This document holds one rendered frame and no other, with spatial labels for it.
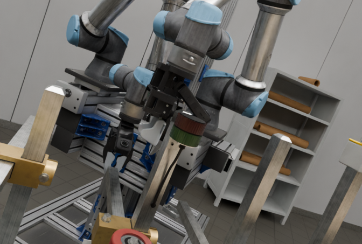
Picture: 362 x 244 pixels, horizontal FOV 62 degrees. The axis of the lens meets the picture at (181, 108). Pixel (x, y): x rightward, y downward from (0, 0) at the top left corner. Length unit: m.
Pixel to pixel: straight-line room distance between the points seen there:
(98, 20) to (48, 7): 2.04
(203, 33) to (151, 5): 2.55
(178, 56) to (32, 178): 0.37
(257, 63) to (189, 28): 0.47
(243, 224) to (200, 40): 0.44
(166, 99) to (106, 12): 0.61
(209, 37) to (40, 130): 0.38
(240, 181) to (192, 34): 3.27
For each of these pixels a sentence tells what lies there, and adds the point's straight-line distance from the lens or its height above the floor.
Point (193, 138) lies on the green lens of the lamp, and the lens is 0.56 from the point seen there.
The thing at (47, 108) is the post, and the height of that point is 1.07.
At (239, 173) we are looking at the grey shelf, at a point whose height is 0.29.
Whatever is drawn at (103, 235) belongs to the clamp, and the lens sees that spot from 0.69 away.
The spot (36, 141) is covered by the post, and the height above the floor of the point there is 1.01.
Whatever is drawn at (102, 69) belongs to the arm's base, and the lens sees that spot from 1.33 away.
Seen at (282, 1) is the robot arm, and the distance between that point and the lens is 1.04.
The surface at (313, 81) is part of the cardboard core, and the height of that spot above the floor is 1.59.
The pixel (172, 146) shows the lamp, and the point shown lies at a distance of 0.62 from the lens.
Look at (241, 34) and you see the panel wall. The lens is 3.42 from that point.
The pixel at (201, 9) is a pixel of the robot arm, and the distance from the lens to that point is 0.66.
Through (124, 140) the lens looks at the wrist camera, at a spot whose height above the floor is 0.97.
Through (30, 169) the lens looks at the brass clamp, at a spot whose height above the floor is 0.95.
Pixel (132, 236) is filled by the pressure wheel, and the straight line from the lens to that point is 0.61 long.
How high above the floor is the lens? 1.23
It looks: 8 degrees down
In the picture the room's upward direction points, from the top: 22 degrees clockwise
